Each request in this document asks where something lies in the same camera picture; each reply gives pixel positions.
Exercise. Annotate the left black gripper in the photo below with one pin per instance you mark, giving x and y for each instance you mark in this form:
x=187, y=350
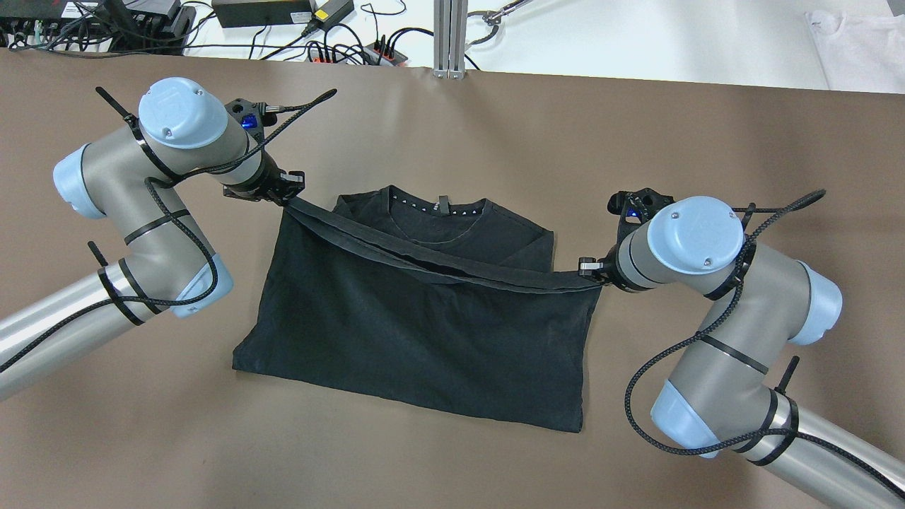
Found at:
x=271, y=184

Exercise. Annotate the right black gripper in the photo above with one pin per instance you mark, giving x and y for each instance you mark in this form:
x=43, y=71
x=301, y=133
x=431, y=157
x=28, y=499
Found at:
x=605, y=268

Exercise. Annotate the black printed t-shirt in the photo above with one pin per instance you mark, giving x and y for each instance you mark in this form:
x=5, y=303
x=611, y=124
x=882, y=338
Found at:
x=449, y=307

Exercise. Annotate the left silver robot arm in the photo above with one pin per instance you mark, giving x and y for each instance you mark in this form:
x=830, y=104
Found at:
x=130, y=177

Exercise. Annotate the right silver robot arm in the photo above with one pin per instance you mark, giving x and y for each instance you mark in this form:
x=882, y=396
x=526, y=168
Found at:
x=708, y=392

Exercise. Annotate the black red power strip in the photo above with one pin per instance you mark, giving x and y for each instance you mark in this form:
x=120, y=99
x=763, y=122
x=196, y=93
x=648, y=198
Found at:
x=375, y=54

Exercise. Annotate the black power adapter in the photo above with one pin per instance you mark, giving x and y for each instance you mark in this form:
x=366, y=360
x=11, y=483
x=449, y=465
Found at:
x=233, y=14

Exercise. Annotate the black electronics box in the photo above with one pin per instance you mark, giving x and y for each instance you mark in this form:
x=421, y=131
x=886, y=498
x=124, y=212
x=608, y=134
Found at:
x=120, y=27

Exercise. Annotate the white folded cloth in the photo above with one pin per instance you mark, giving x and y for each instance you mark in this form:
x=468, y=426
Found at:
x=859, y=53

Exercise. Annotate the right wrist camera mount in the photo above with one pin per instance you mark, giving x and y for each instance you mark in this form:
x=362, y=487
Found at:
x=636, y=208

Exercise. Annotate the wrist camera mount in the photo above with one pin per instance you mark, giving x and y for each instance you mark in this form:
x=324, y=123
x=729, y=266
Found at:
x=636, y=208
x=253, y=117

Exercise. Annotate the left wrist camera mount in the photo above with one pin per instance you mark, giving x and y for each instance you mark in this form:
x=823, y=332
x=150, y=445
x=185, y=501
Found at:
x=253, y=117

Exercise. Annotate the aluminium frame post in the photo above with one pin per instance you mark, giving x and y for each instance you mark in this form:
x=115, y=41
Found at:
x=449, y=28

